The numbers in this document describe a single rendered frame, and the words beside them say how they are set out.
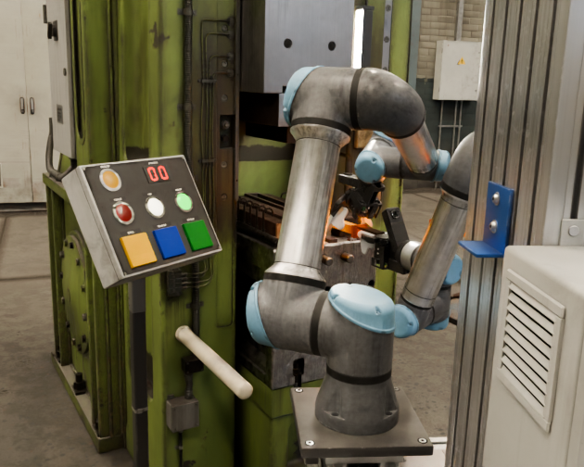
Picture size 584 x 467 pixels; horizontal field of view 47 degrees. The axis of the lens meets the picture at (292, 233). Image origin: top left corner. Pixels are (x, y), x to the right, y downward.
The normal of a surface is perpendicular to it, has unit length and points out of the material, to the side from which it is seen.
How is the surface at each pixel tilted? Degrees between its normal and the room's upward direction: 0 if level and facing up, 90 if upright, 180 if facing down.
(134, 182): 60
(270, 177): 90
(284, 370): 90
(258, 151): 90
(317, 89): 67
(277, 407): 90
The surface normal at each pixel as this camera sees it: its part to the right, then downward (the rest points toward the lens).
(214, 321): 0.50, 0.21
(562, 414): -1.00, -0.01
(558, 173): 0.08, 0.23
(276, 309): -0.33, -0.19
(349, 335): -0.38, 0.19
